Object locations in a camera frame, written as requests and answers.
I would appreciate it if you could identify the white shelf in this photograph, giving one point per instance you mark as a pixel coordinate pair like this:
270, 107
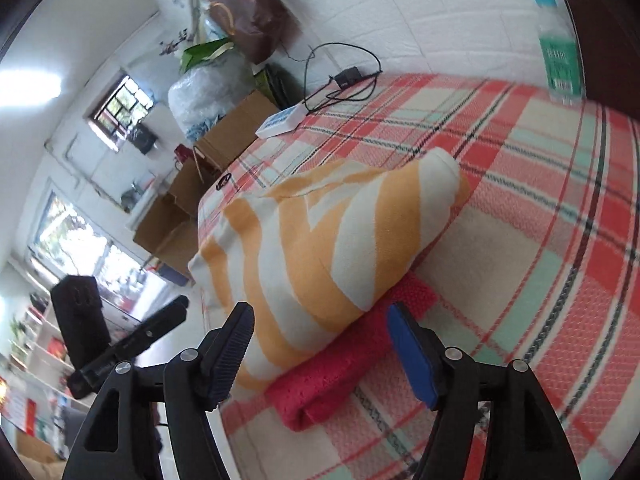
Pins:
35, 360

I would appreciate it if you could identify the plastic water bottle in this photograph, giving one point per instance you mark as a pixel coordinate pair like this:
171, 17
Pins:
560, 60

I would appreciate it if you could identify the green bag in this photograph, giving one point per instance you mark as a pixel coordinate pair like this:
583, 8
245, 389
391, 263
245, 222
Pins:
200, 55

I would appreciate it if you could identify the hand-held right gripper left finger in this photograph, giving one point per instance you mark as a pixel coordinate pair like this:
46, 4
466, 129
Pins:
232, 345

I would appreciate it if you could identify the small white box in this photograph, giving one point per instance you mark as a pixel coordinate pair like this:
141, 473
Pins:
280, 122

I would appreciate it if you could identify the black charger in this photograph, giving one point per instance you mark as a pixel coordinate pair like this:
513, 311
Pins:
347, 76

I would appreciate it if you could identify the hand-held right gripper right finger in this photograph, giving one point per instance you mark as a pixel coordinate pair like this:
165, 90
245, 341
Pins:
412, 355

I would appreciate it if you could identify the brown headboard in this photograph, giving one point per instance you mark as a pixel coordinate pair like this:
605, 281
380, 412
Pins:
610, 35

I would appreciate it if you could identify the red knit cloth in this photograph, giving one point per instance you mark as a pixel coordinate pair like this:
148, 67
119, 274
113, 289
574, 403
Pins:
340, 360

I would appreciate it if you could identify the cardboard box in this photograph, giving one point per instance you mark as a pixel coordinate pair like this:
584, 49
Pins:
165, 235
192, 187
240, 125

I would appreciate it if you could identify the orange white striped garment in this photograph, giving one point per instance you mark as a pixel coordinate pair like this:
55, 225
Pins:
325, 240

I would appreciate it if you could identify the brown gift bag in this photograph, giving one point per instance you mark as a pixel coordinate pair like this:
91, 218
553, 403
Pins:
250, 10

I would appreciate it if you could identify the white plastic bag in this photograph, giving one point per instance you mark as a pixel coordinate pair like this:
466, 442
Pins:
210, 90

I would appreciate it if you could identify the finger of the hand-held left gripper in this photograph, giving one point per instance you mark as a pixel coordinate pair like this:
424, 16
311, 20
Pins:
150, 327

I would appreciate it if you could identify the red plaid blanket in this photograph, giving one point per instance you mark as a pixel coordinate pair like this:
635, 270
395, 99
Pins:
525, 210

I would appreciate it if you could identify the large window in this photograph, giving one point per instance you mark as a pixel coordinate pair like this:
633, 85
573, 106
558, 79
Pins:
75, 240

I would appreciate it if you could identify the small window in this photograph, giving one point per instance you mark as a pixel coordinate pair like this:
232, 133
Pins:
122, 110

